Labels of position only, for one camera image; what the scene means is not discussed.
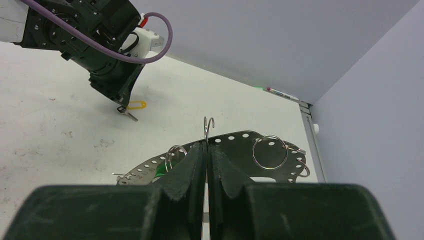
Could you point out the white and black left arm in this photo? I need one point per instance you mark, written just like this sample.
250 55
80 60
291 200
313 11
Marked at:
27 28

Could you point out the aluminium table frame rail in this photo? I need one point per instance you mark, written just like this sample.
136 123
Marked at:
311 130

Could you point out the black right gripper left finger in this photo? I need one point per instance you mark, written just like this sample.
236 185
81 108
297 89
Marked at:
171 208

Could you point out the red and white marker pen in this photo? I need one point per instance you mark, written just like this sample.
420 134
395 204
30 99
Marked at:
281 94

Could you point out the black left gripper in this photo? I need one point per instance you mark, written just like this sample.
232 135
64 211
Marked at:
108 22

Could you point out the silver key with yellow tag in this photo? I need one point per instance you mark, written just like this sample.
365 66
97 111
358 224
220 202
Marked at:
124 111

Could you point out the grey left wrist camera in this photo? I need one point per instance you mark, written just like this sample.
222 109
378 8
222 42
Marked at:
140 42

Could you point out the green plastic key tag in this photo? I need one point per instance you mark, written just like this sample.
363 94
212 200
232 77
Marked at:
161 170

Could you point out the yellow plastic key tag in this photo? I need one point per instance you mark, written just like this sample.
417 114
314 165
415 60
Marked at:
136 105

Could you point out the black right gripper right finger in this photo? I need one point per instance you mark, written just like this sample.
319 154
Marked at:
242 209

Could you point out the large metal keyring organizer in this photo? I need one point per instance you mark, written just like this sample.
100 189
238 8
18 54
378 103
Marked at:
259 156

